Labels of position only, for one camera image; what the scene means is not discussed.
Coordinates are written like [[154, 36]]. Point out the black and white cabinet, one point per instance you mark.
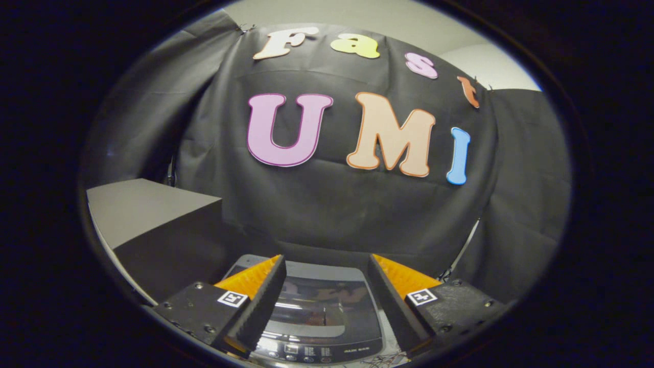
[[143, 209]]

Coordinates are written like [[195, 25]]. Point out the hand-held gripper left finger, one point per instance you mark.
[[263, 299]]

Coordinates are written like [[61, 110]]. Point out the black backdrop cloth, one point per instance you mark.
[[332, 209]]

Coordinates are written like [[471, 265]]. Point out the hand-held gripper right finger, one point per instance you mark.
[[391, 299]]

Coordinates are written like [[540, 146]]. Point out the backdrop stand pole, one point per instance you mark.
[[462, 251], [171, 174]]

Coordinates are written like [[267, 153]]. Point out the grey washing machine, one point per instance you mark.
[[327, 351]]

